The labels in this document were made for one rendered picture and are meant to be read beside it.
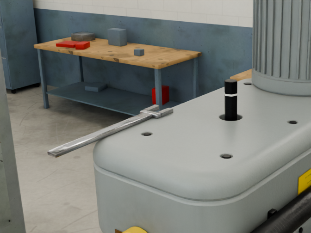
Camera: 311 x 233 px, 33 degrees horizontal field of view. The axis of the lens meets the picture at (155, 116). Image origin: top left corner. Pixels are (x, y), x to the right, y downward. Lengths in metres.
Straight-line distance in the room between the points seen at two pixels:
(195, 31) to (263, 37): 5.27
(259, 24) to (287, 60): 0.09
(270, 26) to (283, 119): 0.19
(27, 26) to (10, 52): 0.47
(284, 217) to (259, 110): 0.22
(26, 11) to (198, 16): 3.02
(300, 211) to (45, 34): 7.74
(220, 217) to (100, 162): 0.20
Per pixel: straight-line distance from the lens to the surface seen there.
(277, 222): 0.74
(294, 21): 0.96
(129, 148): 0.75
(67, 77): 8.17
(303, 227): 0.91
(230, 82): 0.84
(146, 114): 0.87
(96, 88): 7.13
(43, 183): 5.18
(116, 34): 6.71
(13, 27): 8.13
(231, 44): 5.99
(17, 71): 8.24
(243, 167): 0.70
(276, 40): 0.98
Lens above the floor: 2.17
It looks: 19 degrees down
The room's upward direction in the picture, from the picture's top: 3 degrees counter-clockwise
